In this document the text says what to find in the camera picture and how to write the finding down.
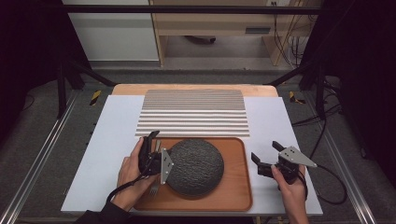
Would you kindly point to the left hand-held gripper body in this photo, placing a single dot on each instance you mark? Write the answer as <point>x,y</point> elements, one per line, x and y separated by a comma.
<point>152,163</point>

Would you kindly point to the black metal stand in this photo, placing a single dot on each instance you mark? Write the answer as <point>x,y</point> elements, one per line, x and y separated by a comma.
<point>320,93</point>
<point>61,93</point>

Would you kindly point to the white cabinet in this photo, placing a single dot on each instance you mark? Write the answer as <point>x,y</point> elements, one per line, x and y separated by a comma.
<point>115,34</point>

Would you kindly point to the grey striped placemat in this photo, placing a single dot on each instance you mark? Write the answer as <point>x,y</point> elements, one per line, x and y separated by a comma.
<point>193,115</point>

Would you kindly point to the light wooden table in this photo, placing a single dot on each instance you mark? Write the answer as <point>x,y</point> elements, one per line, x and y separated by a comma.
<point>130,89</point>

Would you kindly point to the brown wooden tray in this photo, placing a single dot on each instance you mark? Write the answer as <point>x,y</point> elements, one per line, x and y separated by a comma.
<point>236,186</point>

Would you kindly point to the white table board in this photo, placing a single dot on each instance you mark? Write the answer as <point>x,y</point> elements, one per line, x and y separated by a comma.
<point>102,155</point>

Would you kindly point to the person's right hand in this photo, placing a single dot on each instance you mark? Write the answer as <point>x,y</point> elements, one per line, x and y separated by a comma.
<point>292,194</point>

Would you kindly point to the black curtain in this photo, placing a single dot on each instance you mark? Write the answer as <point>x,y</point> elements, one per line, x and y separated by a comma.
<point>28,46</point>
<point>364,62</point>

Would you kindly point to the light wooden desk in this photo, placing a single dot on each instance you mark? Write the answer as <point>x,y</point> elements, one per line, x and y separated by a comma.
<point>218,23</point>

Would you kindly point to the aluminium floor rail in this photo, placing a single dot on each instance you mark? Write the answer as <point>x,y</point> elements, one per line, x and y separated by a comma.
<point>37,168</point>
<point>348,180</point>

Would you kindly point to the person's left hand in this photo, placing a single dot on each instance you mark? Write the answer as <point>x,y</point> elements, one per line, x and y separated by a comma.
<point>130,177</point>

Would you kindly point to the dark textured round plate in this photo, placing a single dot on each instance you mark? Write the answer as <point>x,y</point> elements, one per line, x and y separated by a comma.
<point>196,168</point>

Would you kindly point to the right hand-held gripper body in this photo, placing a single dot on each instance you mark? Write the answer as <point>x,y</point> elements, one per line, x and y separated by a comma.
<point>291,161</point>

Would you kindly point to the black horizontal frame bar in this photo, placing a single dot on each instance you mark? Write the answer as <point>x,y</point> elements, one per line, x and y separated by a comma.
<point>186,9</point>

